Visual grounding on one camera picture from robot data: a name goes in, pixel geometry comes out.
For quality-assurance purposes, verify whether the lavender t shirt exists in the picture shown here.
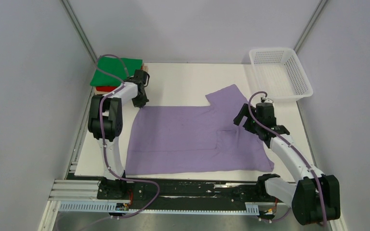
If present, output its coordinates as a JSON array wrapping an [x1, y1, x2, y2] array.
[[125, 85, 274, 175]]

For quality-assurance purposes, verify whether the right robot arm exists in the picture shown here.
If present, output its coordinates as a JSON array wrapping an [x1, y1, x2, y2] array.
[[233, 101, 341, 225]]

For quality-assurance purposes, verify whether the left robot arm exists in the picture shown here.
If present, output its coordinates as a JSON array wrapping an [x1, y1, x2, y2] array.
[[88, 69, 150, 199]]

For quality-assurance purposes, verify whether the beige folded t shirt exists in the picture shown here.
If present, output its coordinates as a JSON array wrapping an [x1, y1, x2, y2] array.
[[141, 64, 149, 72]]

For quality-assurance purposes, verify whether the green folded t shirt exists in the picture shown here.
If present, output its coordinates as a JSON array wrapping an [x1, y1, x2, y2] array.
[[90, 57, 143, 87]]

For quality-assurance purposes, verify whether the red folded t shirt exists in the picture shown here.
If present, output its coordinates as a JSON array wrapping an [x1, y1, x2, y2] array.
[[95, 86, 118, 92]]

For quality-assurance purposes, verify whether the white plastic basket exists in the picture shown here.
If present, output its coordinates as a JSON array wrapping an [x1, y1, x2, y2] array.
[[249, 47, 314, 102]]

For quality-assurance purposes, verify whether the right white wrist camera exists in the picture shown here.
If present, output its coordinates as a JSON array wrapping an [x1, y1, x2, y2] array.
[[260, 97, 274, 104]]

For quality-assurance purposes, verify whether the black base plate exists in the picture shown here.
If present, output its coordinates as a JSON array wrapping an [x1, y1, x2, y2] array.
[[96, 179, 282, 212]]

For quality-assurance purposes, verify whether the white slotted cable duct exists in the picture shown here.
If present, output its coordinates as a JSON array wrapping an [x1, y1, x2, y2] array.
[[59, 201, 260, 215]]

